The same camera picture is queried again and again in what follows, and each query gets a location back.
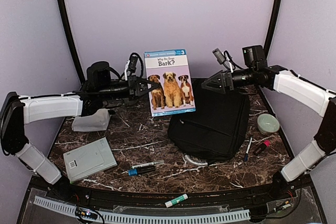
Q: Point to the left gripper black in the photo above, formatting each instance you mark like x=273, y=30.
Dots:
x=135, y=87

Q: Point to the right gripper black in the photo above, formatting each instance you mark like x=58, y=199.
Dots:
x=222, y=75

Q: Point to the dog picture book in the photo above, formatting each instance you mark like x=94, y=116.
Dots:
x=169, y=69

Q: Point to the black student bag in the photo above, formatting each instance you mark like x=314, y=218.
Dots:
x=216, y=130

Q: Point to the white fabric pouch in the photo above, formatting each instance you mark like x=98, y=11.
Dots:
x=96, y=122

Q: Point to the grey notebook with barcode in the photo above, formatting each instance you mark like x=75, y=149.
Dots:
x=89, y=159

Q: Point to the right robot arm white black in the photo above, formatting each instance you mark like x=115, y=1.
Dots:
x=280, y=79

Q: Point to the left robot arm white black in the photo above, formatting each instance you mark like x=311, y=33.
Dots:
x=103, y=85

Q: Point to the pale green bowl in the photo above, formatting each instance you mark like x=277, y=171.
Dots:
x=267, y=124

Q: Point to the clear white pen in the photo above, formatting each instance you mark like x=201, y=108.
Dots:
x=159, y=162

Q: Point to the pink black highlighter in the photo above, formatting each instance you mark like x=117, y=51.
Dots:
x=261, y=147

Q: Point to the blue capped white pen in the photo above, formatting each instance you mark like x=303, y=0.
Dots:
x=247, y=150

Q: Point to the black marker blue cap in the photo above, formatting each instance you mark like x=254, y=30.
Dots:
x=141, y=170

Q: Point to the green white glue stick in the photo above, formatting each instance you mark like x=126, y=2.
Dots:
x=176, y=200

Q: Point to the small circuit board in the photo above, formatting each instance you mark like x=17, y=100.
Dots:
x=85, y=213

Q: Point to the right black frame post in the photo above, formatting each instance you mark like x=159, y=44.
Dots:
x=272, y=26

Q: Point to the black frame post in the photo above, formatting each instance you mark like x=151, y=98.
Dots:
x=272, y=26
x=70, y=40

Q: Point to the grey slotted cable duct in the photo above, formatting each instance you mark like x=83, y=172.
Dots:
x=112, y=217

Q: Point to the left black frame post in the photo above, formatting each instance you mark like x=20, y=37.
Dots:
x=70, y=40

